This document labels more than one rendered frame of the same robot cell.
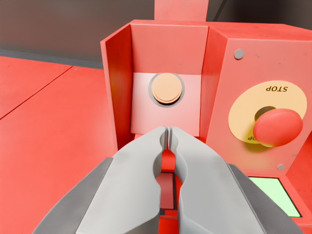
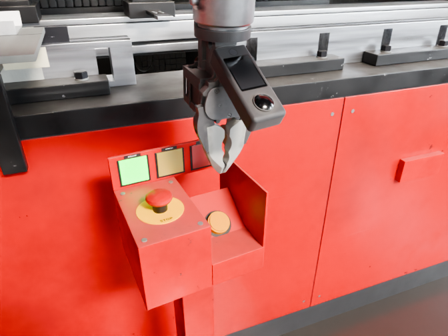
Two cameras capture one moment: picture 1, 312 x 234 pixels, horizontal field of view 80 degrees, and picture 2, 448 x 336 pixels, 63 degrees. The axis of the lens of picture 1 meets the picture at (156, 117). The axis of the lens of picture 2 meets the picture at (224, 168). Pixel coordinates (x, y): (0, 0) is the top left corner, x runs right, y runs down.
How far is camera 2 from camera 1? 0.44 m
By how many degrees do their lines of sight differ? 33
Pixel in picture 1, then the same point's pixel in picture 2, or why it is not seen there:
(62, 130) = (275, 201)
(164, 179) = (197, 163)
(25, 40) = (379, 316)
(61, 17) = not seen: outside the picture
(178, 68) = (215, 239)
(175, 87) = (213, 223)
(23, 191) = (275, 140)
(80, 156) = not seen: hidden behind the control
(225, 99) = (190, 207)
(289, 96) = (155, 219)
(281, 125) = (162, 195)
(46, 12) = not seen: outside the picture
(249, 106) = (174, 209)
